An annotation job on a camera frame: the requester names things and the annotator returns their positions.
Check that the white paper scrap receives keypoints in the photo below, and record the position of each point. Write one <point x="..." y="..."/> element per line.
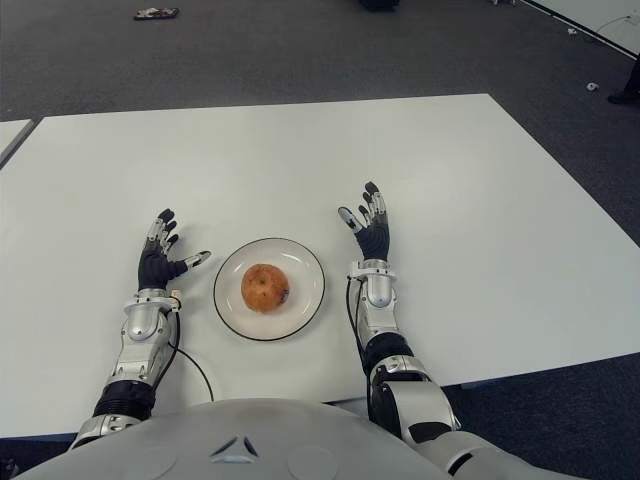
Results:
<point x="592" y="86"/>

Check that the brownish red apple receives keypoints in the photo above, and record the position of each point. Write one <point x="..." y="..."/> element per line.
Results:
<point x="265" y="288"/>

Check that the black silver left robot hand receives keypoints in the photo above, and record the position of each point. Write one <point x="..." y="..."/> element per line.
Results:
<point x="152" y="267"/>

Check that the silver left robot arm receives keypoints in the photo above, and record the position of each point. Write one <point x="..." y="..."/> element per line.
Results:
<point x="140" y="332"/>

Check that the grey robot torso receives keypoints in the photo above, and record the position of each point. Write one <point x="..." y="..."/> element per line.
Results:
<point x="225" y="440"/>

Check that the black shoe and trouser leg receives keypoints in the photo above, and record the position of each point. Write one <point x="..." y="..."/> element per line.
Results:
<point x="629" y="85"/>

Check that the white plate with black rim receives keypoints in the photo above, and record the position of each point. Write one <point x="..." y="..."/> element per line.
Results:
<point x="305" y="270"/>

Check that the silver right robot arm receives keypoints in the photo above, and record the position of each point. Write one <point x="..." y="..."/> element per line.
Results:
<point x="400" y="380"/>

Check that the black metal robot part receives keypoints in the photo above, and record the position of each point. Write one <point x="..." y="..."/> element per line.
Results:
<point x="7" y="470"/>

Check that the dark red flat floor item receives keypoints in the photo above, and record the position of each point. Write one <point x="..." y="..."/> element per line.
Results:
<point x="156" y="13"/>

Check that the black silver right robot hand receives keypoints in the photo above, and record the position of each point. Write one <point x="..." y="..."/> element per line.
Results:
<point x="375" y="240"/>

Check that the white side table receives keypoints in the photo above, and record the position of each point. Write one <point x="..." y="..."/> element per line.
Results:
<point x="12" y="137"/>

